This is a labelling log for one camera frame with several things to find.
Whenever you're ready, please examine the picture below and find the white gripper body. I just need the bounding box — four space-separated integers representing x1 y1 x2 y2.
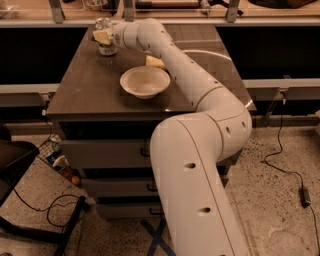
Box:
112 22 128 48

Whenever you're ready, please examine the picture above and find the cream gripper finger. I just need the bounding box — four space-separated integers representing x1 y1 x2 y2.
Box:
93 29 112 45

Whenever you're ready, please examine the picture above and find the silver 7up soda can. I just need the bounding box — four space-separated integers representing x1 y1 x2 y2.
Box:
93 18 117 56

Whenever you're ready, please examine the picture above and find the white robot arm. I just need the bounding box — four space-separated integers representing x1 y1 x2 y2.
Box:
93 18 252 256

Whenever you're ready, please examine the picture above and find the yellow sponge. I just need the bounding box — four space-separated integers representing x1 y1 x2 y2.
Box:
146 55 166 70

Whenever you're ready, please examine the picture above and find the white paper bowl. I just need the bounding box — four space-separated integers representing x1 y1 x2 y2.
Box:
120 66 170 99

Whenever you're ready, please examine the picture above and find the grey drawer cabinet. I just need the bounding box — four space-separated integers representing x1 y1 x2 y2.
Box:
46 23 257 220

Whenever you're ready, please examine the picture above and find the top grey drawer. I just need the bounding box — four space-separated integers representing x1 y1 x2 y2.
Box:
59 136 243 170

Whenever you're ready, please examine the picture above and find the grey drawer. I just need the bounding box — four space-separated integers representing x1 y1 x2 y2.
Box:
96 202 164 219
81 175 230 198
59 136 243 170

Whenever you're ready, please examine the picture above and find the black chair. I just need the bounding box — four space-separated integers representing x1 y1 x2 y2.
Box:
0 126 88 256

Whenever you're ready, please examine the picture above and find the middle grey drawer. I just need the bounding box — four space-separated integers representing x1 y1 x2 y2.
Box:
81 175 230 198

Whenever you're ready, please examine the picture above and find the bottom grey drawer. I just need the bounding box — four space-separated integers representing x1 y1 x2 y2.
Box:
96 202 164 219

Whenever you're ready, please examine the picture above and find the blue tape cross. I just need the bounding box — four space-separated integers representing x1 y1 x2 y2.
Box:
140 219 176 256

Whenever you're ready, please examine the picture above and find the wire basket with items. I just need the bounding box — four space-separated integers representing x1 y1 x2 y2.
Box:
39 135 82 186

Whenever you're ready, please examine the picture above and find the black floor cable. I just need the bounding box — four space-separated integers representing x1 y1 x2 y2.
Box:
13 188 83 229

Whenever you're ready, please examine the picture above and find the black power adapter cable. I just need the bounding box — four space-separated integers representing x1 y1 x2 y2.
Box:
261 114 320 256

